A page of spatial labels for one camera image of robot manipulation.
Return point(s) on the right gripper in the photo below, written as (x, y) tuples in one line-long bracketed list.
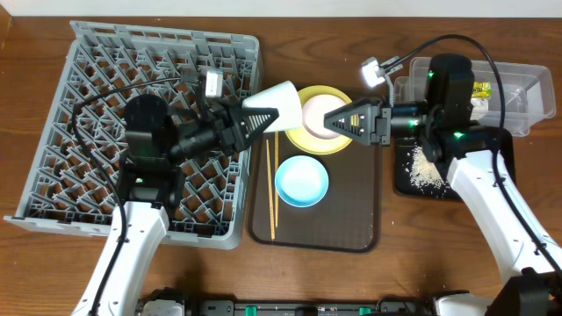
[(374, 122)]

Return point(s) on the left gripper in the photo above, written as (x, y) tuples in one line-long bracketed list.
[(230, 132)]

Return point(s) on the white bowl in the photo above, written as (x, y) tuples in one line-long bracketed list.
[(313, 115)]

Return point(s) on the white cup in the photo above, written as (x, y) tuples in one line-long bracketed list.
[(285, 98)]

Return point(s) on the light blue bowl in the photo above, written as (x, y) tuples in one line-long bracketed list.
[(302, 181)]

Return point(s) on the green snack wrapper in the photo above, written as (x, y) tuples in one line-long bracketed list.
[(482, 90)]

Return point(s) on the white napkin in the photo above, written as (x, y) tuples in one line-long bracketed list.
[(479, 108)]

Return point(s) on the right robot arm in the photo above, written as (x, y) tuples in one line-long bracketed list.
[(528, 258)]

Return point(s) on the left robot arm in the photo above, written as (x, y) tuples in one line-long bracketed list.
[(150, 187)]

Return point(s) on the clear plastic waste bin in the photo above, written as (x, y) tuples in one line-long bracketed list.
[(528, 92)]

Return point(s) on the grey dishwasher rack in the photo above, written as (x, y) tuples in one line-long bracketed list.
[(106, 66)]

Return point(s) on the left wooden chopstick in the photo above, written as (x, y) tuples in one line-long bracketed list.
[(270, 191)]

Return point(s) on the wooden chopstick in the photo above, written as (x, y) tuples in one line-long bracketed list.
[(276, 163), (270, 191)]

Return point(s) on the right wooden chopstick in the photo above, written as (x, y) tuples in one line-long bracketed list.
[(276, 163)]

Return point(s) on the yellow plate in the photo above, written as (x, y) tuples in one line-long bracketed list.
[(306, 141)]

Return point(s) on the spilled rice pile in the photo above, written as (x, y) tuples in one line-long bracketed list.
[(422, 175)]

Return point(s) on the brown serving tray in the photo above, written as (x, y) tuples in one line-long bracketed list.
[(347, 219)]

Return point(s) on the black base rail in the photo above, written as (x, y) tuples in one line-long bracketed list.
[(169, 301)]

